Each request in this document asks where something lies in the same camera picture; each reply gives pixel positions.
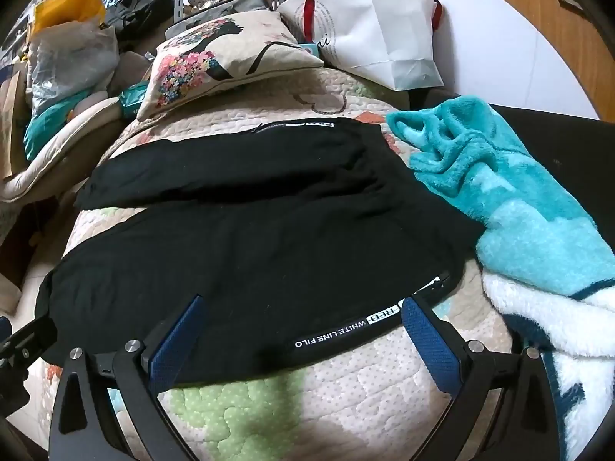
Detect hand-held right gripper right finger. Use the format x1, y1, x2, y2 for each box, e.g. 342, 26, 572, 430
401, 295, 572, 461

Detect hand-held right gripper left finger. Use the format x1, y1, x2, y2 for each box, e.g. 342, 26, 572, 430
50, 295, 207, 461

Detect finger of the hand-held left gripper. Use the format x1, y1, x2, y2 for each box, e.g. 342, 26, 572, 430
0, 316, 57, 362

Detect black pants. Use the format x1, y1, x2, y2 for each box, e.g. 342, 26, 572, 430
36, 116, 486, 392

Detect heart-patterned quilt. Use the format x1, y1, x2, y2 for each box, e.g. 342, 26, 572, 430
10, 65, 529, 461

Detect teal and white fleece blanket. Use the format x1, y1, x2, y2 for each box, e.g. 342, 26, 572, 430
387, 96, 615, 461

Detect beige padded cushion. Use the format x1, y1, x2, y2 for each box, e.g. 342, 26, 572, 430
0, 96, 130, 202

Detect teal cloth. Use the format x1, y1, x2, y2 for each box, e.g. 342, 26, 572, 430
23, 89, 92, 161

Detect brown cardboard box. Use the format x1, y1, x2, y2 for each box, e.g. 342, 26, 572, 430
0, 70, 30, 178

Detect teal tissue pack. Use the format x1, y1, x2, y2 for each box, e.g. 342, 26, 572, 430
116, 81, 155, 118

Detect clear plastic bag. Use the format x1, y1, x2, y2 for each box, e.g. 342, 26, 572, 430
26, 24, 121, 106

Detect floral printed pillow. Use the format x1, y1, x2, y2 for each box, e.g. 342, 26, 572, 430
137, 10, 325, 121

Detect black jacket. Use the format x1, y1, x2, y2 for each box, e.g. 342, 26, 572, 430
103, 0, 178, 41

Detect yellow bag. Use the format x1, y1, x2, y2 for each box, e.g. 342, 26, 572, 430
31, 0, 106, 34

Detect grey fabric bag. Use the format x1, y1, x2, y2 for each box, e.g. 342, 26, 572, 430
183, 0, 267, 27

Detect white paper bag red handles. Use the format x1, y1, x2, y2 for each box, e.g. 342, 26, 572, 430
278, 0, 445, 92

